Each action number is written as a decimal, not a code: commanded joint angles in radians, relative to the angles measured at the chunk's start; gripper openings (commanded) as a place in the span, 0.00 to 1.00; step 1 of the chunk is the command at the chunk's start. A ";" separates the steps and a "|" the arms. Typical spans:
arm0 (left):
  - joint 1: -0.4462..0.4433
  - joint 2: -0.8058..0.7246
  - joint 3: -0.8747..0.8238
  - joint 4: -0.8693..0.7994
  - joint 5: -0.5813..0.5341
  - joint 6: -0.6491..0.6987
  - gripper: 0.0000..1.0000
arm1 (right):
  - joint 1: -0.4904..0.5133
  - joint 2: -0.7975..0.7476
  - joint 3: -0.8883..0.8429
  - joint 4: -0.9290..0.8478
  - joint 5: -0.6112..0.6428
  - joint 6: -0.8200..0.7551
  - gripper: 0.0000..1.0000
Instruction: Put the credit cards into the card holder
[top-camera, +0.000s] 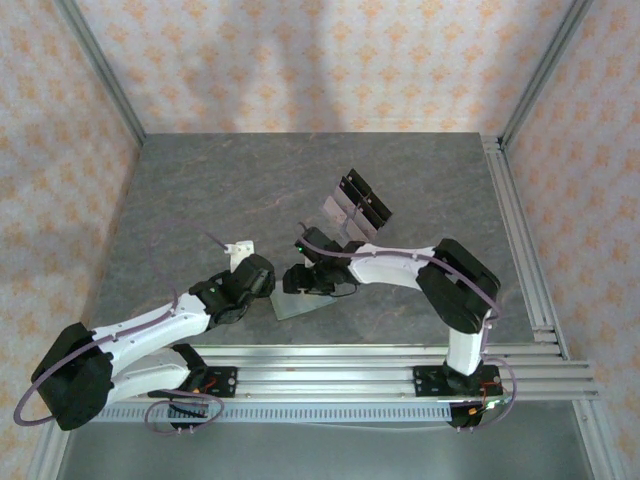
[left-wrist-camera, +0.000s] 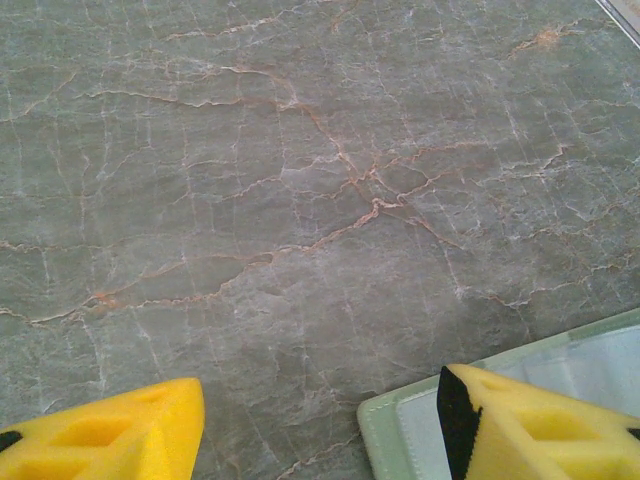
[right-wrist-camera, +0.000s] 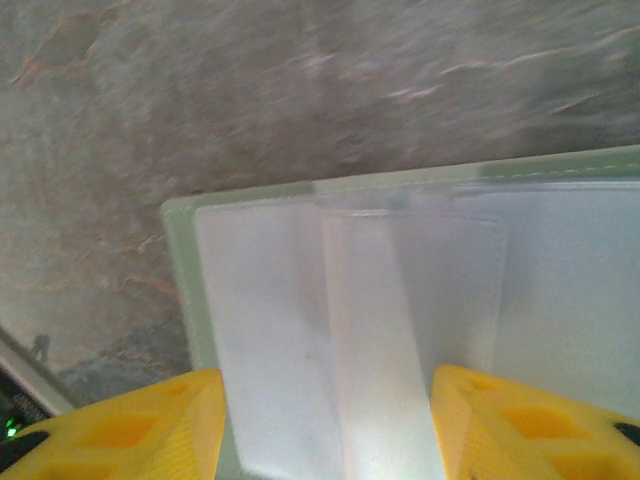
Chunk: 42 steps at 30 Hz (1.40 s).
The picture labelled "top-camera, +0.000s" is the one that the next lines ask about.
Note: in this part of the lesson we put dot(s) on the black controller board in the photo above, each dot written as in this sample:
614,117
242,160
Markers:
187,412
465,415

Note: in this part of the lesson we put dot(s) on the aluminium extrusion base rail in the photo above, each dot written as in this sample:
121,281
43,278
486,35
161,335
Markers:
320,372

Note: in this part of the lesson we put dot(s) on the black left controller board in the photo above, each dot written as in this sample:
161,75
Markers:
187,412

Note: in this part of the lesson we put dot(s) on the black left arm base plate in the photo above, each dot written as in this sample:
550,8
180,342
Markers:
222,382

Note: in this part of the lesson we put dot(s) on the black right controller board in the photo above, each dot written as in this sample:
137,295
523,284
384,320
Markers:
465,415

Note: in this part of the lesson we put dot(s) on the aluminium frame post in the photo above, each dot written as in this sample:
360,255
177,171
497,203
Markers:
100,70
545,70

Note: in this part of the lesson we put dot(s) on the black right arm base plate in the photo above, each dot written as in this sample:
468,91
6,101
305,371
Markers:
427,380

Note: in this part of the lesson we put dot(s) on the grey metal panel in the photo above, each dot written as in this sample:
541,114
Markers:
325,452

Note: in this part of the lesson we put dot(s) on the aluminium extrusion side rail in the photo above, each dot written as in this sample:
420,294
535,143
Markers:
525,240

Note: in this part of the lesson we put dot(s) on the clear acrylic black card holder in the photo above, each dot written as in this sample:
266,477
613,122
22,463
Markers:
370,200

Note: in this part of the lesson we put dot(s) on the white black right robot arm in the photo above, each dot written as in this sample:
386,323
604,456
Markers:
395,267

